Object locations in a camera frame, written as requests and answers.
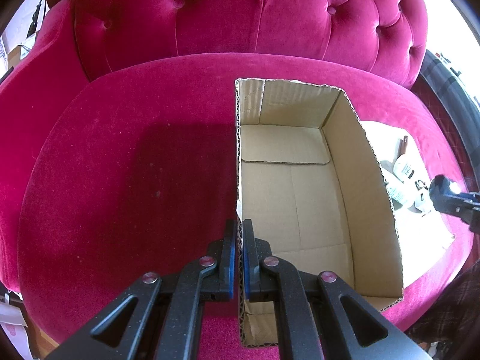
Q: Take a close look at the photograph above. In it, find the magenta velvet tufted armchair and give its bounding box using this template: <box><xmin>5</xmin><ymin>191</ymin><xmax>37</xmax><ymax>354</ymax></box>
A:
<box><xmin>1</xmin><ymin>0</ymin><xmax>463</xmax><ymax>343</ymax></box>

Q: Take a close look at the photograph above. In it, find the white charger plug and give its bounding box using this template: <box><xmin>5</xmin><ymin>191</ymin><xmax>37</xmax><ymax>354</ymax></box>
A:
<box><xmin>413</xmin><ymin>180</ymin><xmax>433</xmax><ymax>215</ymax></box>

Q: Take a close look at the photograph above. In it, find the cardboard box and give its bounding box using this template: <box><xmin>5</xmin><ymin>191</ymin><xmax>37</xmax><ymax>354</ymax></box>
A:
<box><xmin>233</xmin><ymin>77</ymin><xmax>404</xmax><ymax>348</ymax></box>

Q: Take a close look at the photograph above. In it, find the pale green lotion bottle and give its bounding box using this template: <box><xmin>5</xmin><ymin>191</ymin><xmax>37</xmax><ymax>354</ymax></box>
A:
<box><xmin>380</xmin><ymin>160</ymin><xmax>416</xmax><ymax>209</ymax></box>

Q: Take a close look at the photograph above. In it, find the white cream jar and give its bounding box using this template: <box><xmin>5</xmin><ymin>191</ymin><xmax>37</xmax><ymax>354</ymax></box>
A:
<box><xmin>392</xmin><ymin>154</ymin><xmax>417</xmax><ymax>183</ymax></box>

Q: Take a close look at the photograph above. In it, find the brown cosmetic tube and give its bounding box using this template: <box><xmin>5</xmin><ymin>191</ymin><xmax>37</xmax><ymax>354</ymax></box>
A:
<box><xmin>399</xmin><ymin>136</ymin><xmax>408</xmax><ymax>156</ymax></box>

